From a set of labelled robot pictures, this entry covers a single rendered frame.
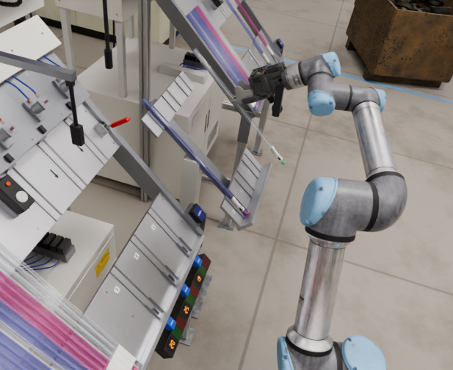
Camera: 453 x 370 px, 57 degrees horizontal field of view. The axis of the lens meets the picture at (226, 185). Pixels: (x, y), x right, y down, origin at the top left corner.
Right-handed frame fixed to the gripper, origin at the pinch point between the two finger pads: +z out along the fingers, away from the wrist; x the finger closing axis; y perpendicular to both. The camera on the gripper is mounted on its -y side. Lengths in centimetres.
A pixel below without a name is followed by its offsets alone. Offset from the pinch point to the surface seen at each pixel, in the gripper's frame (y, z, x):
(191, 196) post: -25.4, 26.2, 13.8
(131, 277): -12, 17, 65
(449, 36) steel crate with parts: -108, -83, -276
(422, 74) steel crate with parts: -136, -56, -274
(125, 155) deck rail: 8.3, 21.5, 36.6
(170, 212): -12.7, 16.7, 38.9
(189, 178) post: -17.5, 22.5, 13.9
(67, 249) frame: -10, 49, 52
